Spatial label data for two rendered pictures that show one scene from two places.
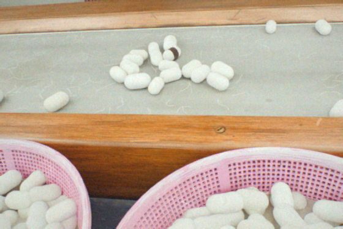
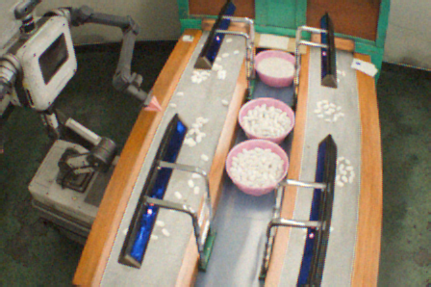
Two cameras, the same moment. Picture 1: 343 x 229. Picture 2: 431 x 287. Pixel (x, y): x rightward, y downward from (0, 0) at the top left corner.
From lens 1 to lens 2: 1.88 m
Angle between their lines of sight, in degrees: 63
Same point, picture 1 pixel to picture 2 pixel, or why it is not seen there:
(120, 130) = (226, 138)
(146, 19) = (149, 137)
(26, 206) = (242, 158)
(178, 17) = (153, 127)
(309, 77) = (206, 104)
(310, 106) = (218, 107)
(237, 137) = (234, 118)
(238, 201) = (247, 123)
